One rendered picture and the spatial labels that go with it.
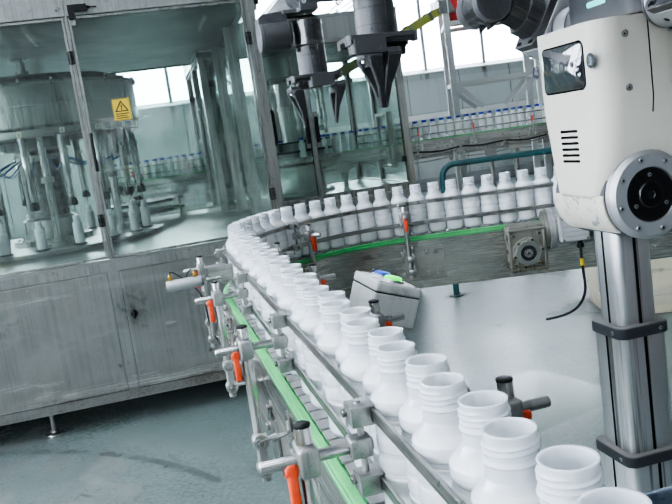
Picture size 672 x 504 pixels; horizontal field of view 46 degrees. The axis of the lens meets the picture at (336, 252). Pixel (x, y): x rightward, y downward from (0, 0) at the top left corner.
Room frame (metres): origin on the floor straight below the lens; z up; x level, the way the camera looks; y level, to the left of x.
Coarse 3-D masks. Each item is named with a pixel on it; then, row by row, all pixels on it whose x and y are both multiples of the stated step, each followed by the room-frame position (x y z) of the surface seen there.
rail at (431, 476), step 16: (256, 288) 1.44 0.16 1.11; (272, 304) 1.26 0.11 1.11; (288, 320) 1.11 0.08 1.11; (304, 336) 1.00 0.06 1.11; (288, 352) 1.18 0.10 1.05; (320, 352) 0.91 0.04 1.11; (336, 368) 0.84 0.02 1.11; (352, 384) 0.77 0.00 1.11; (320, 400) 0.95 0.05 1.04; (336, 416) 0.87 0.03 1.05; (384, 432) 0.66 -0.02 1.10; (400, 448) 0.62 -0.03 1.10; (416, 464) 0.58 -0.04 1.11; (384, 480) 0.69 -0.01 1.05; (432, 480) 0.54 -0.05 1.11; (448, 496) 0.51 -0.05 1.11
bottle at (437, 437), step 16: (432, 384) 0.61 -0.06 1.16; (448, 384) 0.61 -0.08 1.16; (464, 384) 0.59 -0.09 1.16; (432, 400) 0.58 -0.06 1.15; (448, 400) 0.58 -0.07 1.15; (432, 416) 0.58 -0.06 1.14; (448, 416) 0.58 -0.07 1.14; (416, 432) 0.60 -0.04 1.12; (432, 432) 0.58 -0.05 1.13; (448, 432) 0.58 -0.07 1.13; (416, 448) 0.59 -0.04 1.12; (432, 448) 0.57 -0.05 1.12; (448, 448) 0.57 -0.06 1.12; (432, 464) 0.58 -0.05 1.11; (448, 464) 0.57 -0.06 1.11; (448, 480) 0.57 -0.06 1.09; (432, 496) 0.58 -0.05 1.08
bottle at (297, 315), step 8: (304, 280) 1.13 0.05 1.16; (312, 280) 1.13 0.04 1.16; (296, 288) 1.10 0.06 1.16; (296, 296) 1.11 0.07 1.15; (296, 312) 1.10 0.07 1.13; (304, 312) 1.09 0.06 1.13; (296, 320) 1.09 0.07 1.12; (296, 336) 1.10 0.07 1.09; (296, 344) 1.10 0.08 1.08; (304, 360) 1.09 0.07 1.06; (304, 368) 1.09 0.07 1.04; (304, 384) 1.10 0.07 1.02; (304, 392) 1.10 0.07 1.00
